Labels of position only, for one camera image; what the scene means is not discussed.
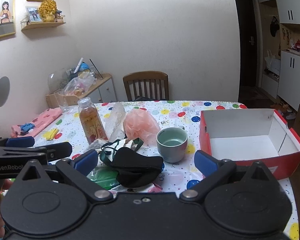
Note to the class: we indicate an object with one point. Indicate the small photo frame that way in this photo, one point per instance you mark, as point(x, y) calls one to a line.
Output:
point(33, 14)

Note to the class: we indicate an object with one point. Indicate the dark wooden chair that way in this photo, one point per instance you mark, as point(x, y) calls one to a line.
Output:
point(146, 86)

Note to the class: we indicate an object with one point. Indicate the pink mesh bath sponge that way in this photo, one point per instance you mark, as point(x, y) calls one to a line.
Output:
point(141, 124)

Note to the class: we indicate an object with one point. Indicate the golden flower ornament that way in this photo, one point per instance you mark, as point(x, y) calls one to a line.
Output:
point(47, 10)

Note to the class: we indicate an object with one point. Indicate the clear bubble wrap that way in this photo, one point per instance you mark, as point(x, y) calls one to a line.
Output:
point(114, 124)

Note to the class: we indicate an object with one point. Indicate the clear drinking glass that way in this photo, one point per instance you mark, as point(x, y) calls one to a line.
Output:
point(59, 95)

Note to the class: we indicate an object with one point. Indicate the green ceramic mug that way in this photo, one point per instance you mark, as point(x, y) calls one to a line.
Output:
point(172, 143)

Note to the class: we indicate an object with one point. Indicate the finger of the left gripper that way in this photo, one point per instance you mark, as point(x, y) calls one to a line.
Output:
point(52, 151)
point(17, 142)

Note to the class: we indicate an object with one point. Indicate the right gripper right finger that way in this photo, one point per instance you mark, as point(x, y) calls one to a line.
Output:
point(216, 173)

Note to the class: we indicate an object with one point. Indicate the wooden wall shelf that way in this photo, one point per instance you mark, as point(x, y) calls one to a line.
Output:
point(38, 25)

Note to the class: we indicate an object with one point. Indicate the black eye mask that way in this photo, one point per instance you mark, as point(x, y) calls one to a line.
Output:
point(136, 170)

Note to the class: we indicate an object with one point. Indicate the red white cardboard box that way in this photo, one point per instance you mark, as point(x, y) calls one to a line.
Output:
point(249, 135)

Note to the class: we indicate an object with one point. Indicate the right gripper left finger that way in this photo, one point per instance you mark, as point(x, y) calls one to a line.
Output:
point(74, 173)

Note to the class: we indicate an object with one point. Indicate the white wooden side cabinet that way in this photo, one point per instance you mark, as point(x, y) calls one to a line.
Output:
point(102, 91)

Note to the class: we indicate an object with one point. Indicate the colourful balloon tablecloth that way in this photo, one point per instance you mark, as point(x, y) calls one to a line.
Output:
point(167, 113)

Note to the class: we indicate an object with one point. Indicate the pink patterned pouch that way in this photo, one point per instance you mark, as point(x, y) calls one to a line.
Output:
point(34, 127)

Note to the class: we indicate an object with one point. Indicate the amber tea bottle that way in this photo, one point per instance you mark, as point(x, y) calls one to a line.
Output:
point(90, 120)

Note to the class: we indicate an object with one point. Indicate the white cupboard unit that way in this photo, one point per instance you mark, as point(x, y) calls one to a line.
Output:
point(289, 28)

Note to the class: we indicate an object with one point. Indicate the green plastic bag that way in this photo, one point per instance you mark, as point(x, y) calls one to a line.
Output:
point(105, 177)

